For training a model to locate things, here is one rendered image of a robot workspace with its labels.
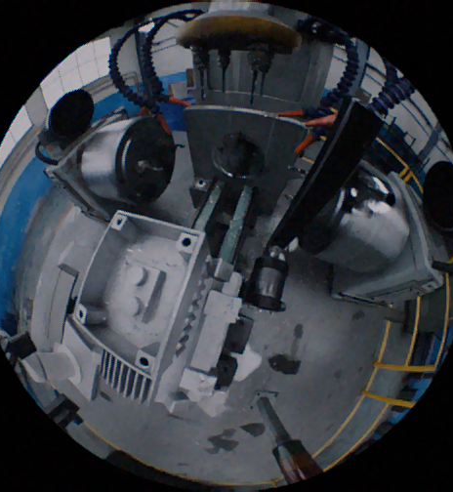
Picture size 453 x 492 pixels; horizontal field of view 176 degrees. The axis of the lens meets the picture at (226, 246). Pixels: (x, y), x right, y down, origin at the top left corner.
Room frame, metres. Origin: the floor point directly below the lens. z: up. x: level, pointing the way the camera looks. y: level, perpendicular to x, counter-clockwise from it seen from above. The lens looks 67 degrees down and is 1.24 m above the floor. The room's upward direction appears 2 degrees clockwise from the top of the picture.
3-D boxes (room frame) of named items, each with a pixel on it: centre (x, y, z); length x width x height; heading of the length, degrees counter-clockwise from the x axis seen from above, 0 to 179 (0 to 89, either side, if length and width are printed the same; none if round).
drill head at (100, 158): (0.36, 0.35, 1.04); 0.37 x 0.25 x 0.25; 74
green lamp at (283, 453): (-0.34, -0.13, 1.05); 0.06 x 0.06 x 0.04
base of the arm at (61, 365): (-0.41, 0.66, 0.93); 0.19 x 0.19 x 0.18
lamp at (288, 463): (-0.34, -0.13, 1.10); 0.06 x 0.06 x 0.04
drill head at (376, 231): (0.17, -0.31, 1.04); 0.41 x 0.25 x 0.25; 74
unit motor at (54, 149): (0.41, 0.63, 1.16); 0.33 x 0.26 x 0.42; 74
